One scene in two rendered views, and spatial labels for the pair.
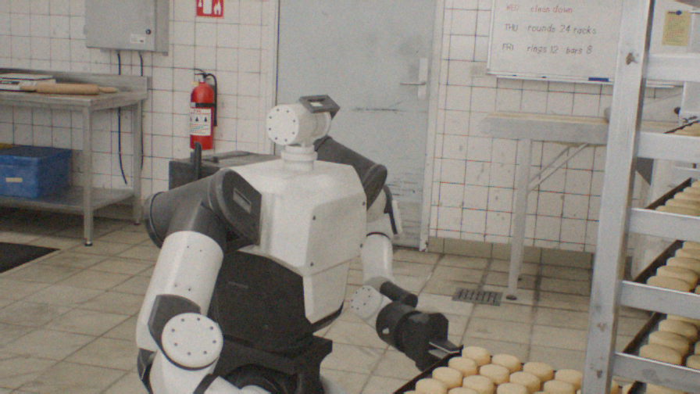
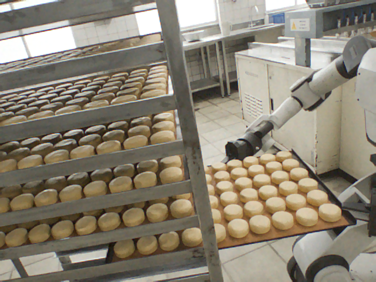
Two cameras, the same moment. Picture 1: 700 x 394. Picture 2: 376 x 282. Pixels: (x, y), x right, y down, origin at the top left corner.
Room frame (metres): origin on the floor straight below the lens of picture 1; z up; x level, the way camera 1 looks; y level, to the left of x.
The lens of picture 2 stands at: (1.82, -0.79, 1.28)
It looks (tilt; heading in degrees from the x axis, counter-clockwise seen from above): 23 degrees down; 151
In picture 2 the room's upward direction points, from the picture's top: 11 degrees counter-clockwise
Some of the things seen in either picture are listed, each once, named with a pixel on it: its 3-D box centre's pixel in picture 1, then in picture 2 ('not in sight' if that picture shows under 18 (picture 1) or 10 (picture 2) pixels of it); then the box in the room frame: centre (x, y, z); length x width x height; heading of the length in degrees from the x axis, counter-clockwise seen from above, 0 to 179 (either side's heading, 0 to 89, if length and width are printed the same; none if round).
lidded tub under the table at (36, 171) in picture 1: (29, 170); not in sight; (5.54, 2.06, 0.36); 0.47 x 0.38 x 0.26; 168
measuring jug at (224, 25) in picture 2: not in sight; (225, 27); (-1.79, 2.24, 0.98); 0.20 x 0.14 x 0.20; 27
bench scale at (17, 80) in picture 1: (21, 82); not in sight; (5.51, 2.09, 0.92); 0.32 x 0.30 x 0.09; 173
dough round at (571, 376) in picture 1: (569, 379); (259, 224); (1.40, -0.39, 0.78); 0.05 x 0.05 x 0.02
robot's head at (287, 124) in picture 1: (298, 129); not in sight; (1.49, 0.09, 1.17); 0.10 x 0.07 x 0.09; 150
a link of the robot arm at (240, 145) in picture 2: not in sight; (241, 151); (1.06, -0.14, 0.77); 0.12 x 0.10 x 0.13; 105
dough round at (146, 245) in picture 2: not in sight; (147, 244); (1.26, -0.64, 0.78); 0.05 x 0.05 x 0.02
